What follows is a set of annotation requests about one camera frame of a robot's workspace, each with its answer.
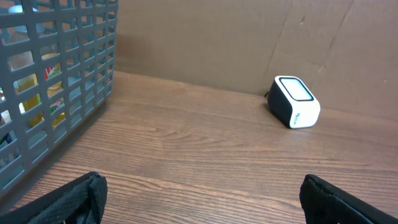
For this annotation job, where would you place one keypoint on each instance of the grey plastic mesh basket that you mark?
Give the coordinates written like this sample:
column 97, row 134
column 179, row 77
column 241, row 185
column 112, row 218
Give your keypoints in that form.
column 85, row 32

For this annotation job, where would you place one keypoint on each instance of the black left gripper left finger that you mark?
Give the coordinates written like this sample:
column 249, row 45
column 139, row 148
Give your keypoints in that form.
column 82, row 200

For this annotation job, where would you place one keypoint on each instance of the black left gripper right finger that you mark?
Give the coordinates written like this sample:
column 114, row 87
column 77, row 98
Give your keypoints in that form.
column 323, row 202

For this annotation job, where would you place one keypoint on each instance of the white black barcode scanner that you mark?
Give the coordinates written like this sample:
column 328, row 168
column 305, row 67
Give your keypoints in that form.
column 292, row 102

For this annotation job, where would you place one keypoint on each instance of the yellow drink bottle silver cap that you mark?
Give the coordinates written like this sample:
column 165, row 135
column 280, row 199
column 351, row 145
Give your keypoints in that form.
column 24, row 59

